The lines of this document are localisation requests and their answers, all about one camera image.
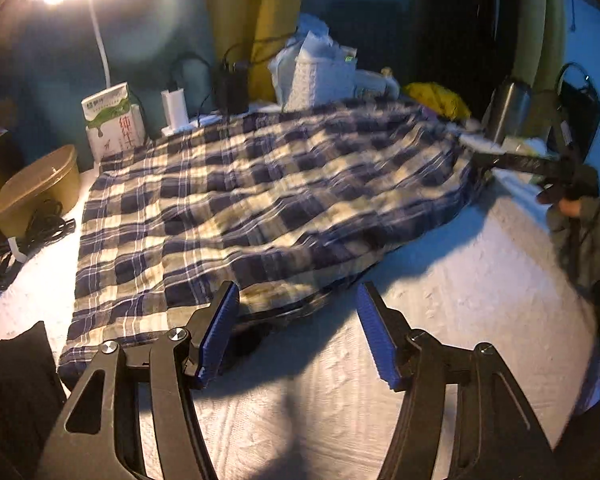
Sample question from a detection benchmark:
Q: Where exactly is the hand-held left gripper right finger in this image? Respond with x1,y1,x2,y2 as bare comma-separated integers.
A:
356,282,556,480

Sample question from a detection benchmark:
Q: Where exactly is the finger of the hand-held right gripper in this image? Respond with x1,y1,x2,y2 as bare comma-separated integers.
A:
471,151,556,177

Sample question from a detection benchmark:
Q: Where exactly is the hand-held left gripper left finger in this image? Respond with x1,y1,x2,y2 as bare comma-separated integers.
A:
32,280,241,480

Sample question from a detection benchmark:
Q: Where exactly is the plaid flannel shirt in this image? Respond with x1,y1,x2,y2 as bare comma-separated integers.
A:
57,97,491,378

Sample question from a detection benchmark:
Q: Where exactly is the person's right forearm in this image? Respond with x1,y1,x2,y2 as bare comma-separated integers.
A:
547,195,600,293

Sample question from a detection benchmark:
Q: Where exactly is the person's right hand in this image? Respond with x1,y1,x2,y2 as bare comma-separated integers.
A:
536,167,600,218

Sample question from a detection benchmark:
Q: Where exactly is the yellow tissue box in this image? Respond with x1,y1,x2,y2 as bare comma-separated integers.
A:
500,137,546,158

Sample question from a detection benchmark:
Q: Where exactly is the steel tumbler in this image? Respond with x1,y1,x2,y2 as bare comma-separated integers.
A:
480,77,533,143

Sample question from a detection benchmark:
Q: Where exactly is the yellow printed bag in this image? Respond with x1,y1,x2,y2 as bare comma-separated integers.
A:
402,82,473,121

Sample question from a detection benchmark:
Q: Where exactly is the yellow curtain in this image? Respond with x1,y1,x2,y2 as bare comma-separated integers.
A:
510,0,568,91
200,0,313,101

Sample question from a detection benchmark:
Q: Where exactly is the white mug with bear print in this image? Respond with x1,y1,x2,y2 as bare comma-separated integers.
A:
354,69,398,101

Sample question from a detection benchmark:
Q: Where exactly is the dark glass window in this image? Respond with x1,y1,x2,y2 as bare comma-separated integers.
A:
305,0,521,106

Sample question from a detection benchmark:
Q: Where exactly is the white plastic basket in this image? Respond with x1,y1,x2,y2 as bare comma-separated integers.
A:
282,35,358,111

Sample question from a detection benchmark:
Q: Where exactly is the black cloth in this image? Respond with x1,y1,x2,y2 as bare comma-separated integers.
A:
0,321,68,480

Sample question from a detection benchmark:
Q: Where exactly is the white power strip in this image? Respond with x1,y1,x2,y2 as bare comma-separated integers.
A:
161,101,283,137

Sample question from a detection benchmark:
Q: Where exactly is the white charger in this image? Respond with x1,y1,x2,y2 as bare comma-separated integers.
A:
161,87,191,133

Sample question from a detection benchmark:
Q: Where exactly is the green and white milk carton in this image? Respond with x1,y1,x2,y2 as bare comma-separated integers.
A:
80,81,148,163

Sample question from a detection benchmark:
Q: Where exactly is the brown lidded food container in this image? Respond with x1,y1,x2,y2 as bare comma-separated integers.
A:
0,144,81,241

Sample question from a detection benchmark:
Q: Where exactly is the white crumpled paper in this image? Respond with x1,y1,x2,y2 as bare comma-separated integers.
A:
296,12,333,36

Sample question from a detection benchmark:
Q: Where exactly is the black power adapter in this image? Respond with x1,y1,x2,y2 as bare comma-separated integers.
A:
215,60,251,116

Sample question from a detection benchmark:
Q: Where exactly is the grey-blue curtain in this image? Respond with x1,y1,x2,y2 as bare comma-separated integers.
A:
0,0,221,126

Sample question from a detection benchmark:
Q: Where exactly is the black coiled cable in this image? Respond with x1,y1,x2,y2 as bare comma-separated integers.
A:
0,199,77,292

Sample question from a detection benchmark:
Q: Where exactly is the black charger cable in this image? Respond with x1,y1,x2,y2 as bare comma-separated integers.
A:
167,52,216,111

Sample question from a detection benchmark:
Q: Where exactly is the black adapter cable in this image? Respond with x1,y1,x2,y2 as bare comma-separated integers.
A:
222,34,301,68

